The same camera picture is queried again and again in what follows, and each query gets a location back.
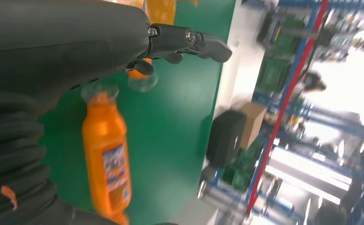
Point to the orange bottle with clear cap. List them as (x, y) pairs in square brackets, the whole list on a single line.
[(160, 12), (104, 130)]

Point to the black zipper case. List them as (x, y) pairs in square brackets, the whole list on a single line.
[(225, 139)]

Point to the brown cardboard box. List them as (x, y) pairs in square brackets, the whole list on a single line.
[(253, 124)]

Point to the blue metal storage rack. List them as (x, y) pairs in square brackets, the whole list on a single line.
[(294, 77)]

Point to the green plastic crate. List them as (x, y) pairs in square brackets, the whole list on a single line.
[(273, 74), (241, 167)]

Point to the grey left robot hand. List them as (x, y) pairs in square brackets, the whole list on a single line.
[(60, 40)]

